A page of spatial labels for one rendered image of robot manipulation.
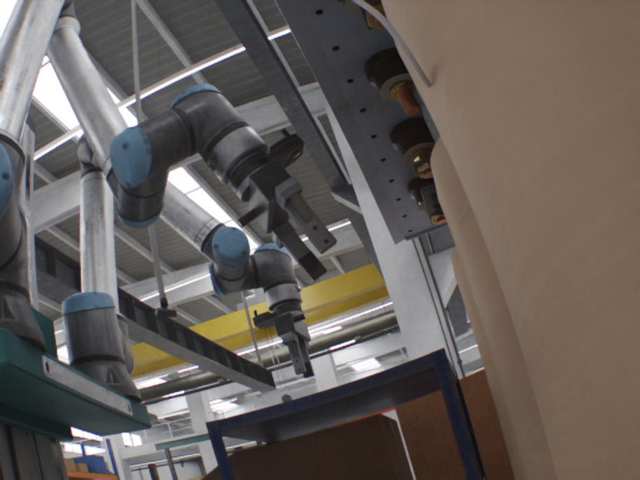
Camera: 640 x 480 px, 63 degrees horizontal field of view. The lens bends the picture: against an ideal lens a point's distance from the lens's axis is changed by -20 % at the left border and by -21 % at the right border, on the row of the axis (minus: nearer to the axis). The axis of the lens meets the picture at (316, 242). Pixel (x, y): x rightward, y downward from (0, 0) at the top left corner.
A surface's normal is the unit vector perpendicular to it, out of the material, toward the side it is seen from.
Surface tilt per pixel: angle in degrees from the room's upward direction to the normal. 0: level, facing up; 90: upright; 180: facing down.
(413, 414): 90
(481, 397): 90
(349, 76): 180
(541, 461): 90
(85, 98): 101
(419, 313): 90
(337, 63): 180
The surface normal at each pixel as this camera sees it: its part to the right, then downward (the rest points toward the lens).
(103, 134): -0.15, -0.19
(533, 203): -0.93, 0.11
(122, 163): -0.70, 0.40
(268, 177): 0.09, -0.33
